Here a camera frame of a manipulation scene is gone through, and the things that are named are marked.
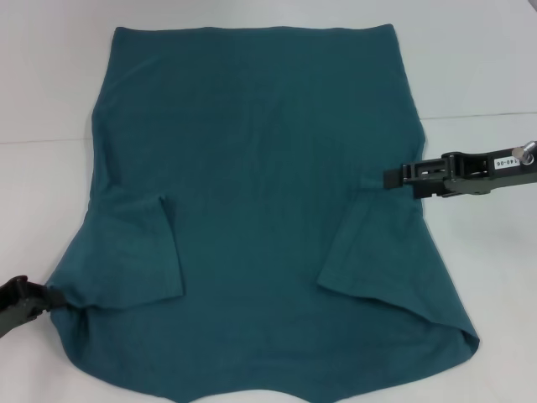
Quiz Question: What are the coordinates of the right gripper cable with plug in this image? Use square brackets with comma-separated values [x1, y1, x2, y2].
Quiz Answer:
[514, 140, 537, 168]

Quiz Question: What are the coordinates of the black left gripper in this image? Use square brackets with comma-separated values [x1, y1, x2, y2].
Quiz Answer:
[0, 274, 69, 339]

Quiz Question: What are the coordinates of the teal blue t-shirt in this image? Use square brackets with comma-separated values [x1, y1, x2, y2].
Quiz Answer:
[45, 24, 482, 403]

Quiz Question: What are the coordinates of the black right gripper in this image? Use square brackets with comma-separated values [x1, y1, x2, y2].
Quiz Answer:
[382, 147, 537, 201]

